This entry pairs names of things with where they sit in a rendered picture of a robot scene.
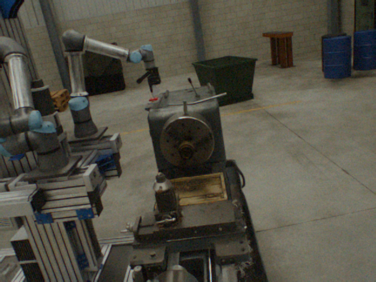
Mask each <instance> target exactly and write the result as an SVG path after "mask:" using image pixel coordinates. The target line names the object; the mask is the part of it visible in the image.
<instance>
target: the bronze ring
mask: <svg viewBox="0 0 376 282"><path fill-rule="evenodd" d="M185 149H189V150H188V151H185ZM178 151H179V155H180V157H181V158H182V159H185V160H187V159H191V158H192V157H193V155H194V152H195V146H194V144H193V143H192V142H189V141H184V142H181V144H179V147H178Z"/></svg>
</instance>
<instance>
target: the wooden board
mask: <svg viewBox="0 0 376 282"><path fill-rule="evenodd" d="M218 177H219V178H220V179H219V178H218ZM209 178H210V179H211V180H210V179H209ZM214 178H216V179H217V180H216V179H214ZM203 179H204V181H203ZM195 180H196V181H195ZM215 180H216V181H215ZM168 181H170V182H171V183H172V186H174V189H175V190H174V191H175V192H177V193H178V194H179V198H180V200H179V203H180V206H181V207H182V206H192V205H197V204H206V203H208V202H219V201H225V200H228V199H227V193H226V186H225V185H224V179H223V173H213V174H207V175H201V176H193V177H182V178H178V179H170V180H168ZM188 181H189V182H188ZM191 181H192V182H191ZM178 182H179V183H178ZM185 182H186V183H185ZM187 182H188V183H187ZM196 182H197V183H198V184H197V183H196ZM206 182H207V183H206ZM208 182H209V183H208ZM176 183H178V184H176ZM189 183H190V184H189ZM203 183H205V184H203ZM174 184H175V185H176V186H177V187H176V186H175V185H174ZM184 184H186V185H184ZM194 184H196V185H194ZM214 184H215V185H214ZM179 185H181V186H179ZM202 185H204V186H202ZM187 186H188V187H187ZM216 187H217V188H216ZM180 188H181V189H180ZM219 192H221V193H219ZM214 193H215V194H216V195H214ZM207 194H208V195H207ZM220 194H221V195H220ZM211 195H212V197H210V196H211ZM206 196H207V197H206ZM221 197H223V198H221ZM195 203H196V204H195Z"/></svg>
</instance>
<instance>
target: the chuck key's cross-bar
mask: <svg viewBox="0 0 376 282"><path fill-rule="evenodd" d="M224 95H227V93H226V92H225V93H224V94H221V95H217V96H214V97H211V98H207V99H204V100H200V101H198V102H194V103H187V105H195V104H198V103H202V102H205V101H208V100H211V99H215V98H218V97H221V96H224ZM167 105H168V106H179V105H183V103H171V104H167Z"/></svg>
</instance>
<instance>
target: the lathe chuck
mask: <svg viewBox="0 0 376 282"><path fill-rule="evenodd" d="M187 114H188V116H183V115H184V113H181V114H178V115H175V116H173V117H172V118H170V119H169V120H168V121H167V122H166V124H165V125H164V127H163V130H162V134H161V137H160V148H161V151H162V153H163V155H164V157H165V158H166V159H167V160H168V161H169V162H170V163H172V164H174V165H175V166H177V167H179V161H180V155H179V151H178V145H177V144H176V142H175V141H174V140H172V138H171V137H170V136H169V135H168V134H167V130H166V129H165V127H166V126H167V125H168V124H170V125H171V126H172V127H174V128H175V129H176V131H178V132H179V133H180V134H181V135H182V136H190V137H192V138H196V137H199V136H203V135H206V134H209V133H211V135H212V137H213V131H212V128H211V126H210V125H209V123H208V122H207V121H206V120H205V119H204V118H203V117H201V116H199V115H197V114H194V113H187ZM210 141H211V142H210V143H206V144H204V145H203V146H200V147H199V148H198V149H195V152H194V155H193V157H192V158H191V159H188V160H187V163H186V168H194V167H197V166H200V165H201V164H202V163H204V162H205V161H206V160H207V159H208V158H209V157H210V155H211V154H212V151H213V148H214V137H213V139H211V140H210Z"/></svg>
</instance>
